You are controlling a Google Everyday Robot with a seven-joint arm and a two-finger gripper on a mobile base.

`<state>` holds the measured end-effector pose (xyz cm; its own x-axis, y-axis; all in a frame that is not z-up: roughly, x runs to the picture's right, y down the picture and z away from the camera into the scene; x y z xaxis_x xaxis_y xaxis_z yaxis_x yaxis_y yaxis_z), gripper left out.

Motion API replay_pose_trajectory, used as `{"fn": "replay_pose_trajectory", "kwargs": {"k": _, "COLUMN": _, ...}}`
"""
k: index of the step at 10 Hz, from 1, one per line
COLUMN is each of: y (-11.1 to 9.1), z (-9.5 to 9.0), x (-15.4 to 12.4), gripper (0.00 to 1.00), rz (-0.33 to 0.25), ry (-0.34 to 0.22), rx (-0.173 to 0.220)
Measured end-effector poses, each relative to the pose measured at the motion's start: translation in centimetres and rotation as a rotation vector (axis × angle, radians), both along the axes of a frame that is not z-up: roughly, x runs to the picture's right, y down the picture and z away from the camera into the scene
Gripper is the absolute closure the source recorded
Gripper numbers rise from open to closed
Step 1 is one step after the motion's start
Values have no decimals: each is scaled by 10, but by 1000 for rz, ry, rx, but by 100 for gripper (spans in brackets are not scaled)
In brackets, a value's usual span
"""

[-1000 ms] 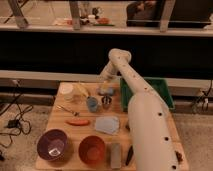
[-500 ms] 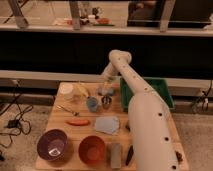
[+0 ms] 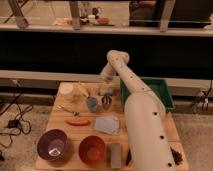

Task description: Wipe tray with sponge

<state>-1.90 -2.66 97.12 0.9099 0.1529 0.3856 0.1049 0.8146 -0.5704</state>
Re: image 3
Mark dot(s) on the green plastic tray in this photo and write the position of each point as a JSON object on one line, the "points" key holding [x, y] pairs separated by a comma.
{"points": [[158, 86]]}

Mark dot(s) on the purple bowl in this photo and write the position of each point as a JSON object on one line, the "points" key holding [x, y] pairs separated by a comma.
{"points": [[52, 145]]}

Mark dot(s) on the grey rectangular block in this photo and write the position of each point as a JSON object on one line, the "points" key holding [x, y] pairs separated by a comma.
{"points": [[115, 156]]}

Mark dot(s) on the bunch of dark grapes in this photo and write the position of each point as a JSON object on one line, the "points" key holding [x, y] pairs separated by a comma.
{"points": [[177, 157]]}

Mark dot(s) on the black handled brush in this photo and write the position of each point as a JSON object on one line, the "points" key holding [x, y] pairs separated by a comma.
{"points": [[128, 158]]}

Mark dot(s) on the yellow banana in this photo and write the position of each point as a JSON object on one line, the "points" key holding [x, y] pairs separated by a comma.
{"points": [[83, 90]]}

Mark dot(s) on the orange bowl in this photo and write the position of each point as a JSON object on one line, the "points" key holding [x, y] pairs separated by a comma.
{"points": [[92, 150]]}

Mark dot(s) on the blue grey cloth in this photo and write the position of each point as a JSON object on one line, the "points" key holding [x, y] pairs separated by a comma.
{"points": [[107, 124]]}

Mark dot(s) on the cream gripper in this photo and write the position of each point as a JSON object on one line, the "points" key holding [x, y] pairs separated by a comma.
{"points": [[103, 88]]}

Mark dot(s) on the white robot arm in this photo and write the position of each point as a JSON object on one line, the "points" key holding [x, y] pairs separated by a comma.
{"points": [[144, 114]]}

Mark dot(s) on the clear plastic container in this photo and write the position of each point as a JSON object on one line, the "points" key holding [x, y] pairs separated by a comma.
{"points": [[67, 91]]}

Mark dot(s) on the blue cup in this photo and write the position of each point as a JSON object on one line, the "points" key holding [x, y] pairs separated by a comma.
{"points": [[92, 104]]}

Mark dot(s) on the blue sponge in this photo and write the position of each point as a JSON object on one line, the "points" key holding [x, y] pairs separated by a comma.
{"points": [[108, 91]]}

